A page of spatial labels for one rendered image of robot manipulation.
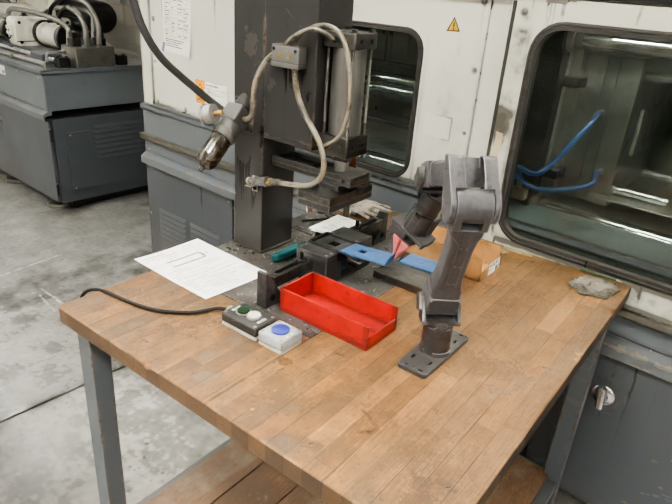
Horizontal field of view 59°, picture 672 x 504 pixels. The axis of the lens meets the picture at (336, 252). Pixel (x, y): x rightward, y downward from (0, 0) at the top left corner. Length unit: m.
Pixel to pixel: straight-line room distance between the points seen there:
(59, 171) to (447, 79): 3.08
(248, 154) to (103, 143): 3.00
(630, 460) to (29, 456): 2.02
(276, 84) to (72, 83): 3.00
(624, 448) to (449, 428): 1.07
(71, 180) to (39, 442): 2.40
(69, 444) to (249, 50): 1.59
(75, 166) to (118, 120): 0.45
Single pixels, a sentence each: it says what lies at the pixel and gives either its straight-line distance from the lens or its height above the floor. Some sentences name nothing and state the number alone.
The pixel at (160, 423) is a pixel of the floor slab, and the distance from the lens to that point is 2.49.
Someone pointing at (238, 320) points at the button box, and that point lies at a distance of 1.31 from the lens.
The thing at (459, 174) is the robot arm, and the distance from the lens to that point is 1.07.
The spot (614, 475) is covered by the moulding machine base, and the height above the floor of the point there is 0.25.
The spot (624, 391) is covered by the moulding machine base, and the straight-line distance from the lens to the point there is 2.02.
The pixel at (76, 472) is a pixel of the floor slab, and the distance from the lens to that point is 2.37.
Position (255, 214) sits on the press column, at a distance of 1.65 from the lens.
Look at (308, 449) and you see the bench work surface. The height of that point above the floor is 0.90.
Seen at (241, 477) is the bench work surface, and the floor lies 0.22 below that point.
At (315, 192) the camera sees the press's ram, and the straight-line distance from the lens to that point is 1.45.
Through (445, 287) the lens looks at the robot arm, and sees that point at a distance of 1.19.
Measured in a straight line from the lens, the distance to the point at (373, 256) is 1.48.
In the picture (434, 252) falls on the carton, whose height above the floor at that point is 0.94.
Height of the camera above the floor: 1.61
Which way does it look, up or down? 25 degrees down
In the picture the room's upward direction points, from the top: 4 degrees clockwise
